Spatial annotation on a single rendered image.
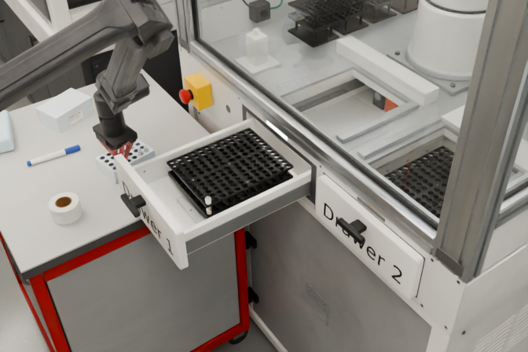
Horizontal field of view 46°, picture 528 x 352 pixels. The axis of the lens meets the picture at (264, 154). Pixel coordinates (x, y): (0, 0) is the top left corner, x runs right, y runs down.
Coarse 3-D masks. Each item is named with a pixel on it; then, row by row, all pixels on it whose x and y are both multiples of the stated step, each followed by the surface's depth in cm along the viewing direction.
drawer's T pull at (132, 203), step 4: (120, 196) 129; (124, 196) 128; (136, 196) 129; (140, 196) 128; (124, 200) 128; (128, 200) 128; (132, 200) 128; (136, 200) 128; (140, 200) 128; (144, 200) 128; (128, 204) 127; (132, 204) 127; (136, 204) 127; (140, 204) 127; (144, 204) 128; (128, 208) 127; (132, 208) 126; (136, 208) 126; (132, 212) 125; (136, 212) 125; (136, 216) 125
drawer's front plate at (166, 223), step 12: (120, 156) 136; (120, 168) 135; (132, 168) 133; (120, 180) 140; (132, 180) 131; (132, 192) 135; (144, 192) 127; (156, 204) 124; (156, 216) 125; (168, 216) 121; (156, 228) 128; (168, 228) 121; (180, 228) 119; (180, 240) 120; (168, 252) 128; (180, 252) 122; (180, 264) 124
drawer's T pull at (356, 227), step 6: (342, 222) 122; (354, 222) 122; (360, 222) 122; (342, 228) 122; (348, 228) 120; (354, 228) 121; (360, 228) 120; (366, 228) 121; (354, 234) 119; (360, 234) 119; (360, 240) 118
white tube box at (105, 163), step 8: (136, 144) 161; (144, 144) 161; (104, 152) 158; (136, 152) 158; (144, 152) 158; (152, 152) 159; (96, 160) 157; (104, 160) 156; (112, 160) 156; (128, 160) 156; (136, 160) 156; (144, 160) 158; (104, 168) 155; (112, 168) 153; (112, 176) 154
